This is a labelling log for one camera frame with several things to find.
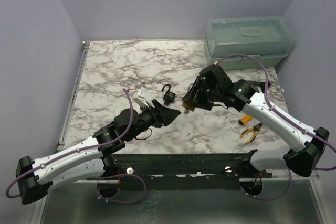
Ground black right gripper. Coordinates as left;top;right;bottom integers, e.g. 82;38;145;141
183;76;221;111

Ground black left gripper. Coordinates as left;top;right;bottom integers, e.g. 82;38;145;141
125;100;181;142

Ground black padlock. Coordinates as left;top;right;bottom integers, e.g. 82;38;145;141
161;84;176;105

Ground brass padlock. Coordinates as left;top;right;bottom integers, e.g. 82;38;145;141
182;83;195;112

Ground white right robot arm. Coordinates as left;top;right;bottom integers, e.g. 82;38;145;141
182;64;329;178

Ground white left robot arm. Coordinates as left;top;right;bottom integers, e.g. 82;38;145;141
16;100;181;205

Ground yellow utility knife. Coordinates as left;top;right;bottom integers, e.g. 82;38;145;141
238;115;253;126

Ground black T-shaped tool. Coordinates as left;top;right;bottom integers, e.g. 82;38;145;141
249;81;271;93

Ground green translucent plastic toolbox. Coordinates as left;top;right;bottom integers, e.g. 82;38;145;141
204;16;295;70

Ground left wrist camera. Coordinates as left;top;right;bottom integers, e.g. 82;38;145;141
129;87;148;108

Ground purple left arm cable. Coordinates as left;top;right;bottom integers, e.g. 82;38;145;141
5;89;134;199

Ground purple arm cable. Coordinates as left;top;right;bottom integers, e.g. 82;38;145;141
215;54;336;171
5;89;134;199

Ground yellow-handled pliers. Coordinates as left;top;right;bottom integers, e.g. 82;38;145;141
240;123;264;144

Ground black base frame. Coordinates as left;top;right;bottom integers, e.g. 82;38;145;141
102;151;272;191

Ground aluminium side rail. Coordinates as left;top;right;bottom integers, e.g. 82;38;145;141
56;41;90;152

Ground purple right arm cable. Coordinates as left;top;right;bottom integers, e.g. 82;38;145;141
215;54;336;171

